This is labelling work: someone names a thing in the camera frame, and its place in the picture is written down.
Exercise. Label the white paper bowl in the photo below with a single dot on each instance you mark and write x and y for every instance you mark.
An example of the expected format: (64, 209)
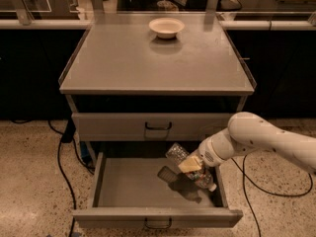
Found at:
(166, 28)

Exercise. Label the open lower grey drawer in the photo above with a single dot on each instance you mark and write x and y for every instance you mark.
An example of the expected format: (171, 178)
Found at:
(125, 191)

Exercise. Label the white horizontal rail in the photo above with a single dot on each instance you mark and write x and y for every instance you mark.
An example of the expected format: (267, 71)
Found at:
(227, 25)

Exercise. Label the black upper drawer handle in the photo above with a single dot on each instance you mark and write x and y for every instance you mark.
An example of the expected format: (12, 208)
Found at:
(161, 127)

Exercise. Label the black lower drawer handle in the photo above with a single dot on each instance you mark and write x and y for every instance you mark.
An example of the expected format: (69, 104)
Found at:
(157, 224)

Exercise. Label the grey drawer cabinet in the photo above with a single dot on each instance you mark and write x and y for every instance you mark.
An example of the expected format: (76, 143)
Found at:
(121, 66)

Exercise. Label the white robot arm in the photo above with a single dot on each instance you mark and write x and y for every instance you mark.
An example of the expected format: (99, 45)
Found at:
(245, 133)

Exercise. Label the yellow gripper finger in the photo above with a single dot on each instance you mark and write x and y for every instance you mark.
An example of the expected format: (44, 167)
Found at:
(191, 164)

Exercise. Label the closed upper grey drawer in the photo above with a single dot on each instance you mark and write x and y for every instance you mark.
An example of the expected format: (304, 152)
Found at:
(131, 127)

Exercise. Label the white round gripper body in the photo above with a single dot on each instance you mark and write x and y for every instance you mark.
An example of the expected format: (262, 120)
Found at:
(207, 154)

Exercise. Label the clear plastic water bottle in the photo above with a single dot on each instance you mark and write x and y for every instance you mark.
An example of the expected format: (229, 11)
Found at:
(202, 178)

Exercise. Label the black drawer handle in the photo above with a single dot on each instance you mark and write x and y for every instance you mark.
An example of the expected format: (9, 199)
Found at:
(161, 127)
(157, 224)

